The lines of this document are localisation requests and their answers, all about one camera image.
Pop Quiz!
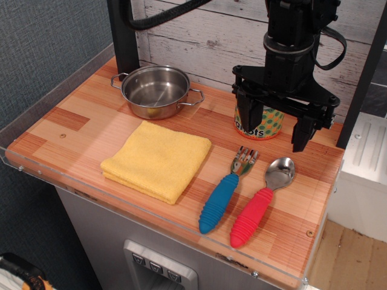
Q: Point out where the peas and carrots can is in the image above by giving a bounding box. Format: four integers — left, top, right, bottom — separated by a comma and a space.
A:
234, 105, 285, 141

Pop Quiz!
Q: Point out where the yellow folded cloth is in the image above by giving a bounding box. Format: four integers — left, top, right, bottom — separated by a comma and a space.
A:
100, 121, 212, 205

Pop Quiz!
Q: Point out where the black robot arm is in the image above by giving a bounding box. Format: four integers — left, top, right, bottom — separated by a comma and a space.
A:
232, 1, 347, 152

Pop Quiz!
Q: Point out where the stainless steel pot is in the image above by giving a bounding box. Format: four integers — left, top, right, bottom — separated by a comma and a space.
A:
111, 65, 205, 120

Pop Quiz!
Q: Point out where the orange and black object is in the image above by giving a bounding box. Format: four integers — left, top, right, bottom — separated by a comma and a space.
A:
1, 253, 54, 290

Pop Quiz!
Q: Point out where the white cabinet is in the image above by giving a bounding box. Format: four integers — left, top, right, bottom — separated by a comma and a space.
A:
327, 112, 386, 242

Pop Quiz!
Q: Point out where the black right vertical post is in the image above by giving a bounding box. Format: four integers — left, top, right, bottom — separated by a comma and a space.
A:
336, 4, 386, 149

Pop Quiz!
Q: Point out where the black left vertical post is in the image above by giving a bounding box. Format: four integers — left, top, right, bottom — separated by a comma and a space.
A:
107, 0, 140, 73

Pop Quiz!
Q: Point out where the silver dispenser panel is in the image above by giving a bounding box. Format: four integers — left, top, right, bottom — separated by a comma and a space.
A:
123, 239, 199, 289

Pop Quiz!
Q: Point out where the blue handled fork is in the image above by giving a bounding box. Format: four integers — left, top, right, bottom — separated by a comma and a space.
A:
198, 146, 259, 234

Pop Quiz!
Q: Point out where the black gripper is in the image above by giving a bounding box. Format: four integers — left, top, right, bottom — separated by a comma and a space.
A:
232, 51, 340, 152

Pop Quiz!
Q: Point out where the black braided cable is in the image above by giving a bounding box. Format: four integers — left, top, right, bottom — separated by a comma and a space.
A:
120, 0, 212, 31

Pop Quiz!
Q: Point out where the red handled spoon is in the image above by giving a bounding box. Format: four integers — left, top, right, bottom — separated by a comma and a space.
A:
230, 157, 295, 248

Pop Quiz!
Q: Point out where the black vertical post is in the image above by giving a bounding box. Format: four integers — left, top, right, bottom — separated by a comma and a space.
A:
336, 4, 386, 149
107, 0, 140, 73

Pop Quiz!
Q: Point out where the clear acrylic table guard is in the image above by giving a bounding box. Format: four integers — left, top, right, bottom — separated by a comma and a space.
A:
1, 47, 343, 289

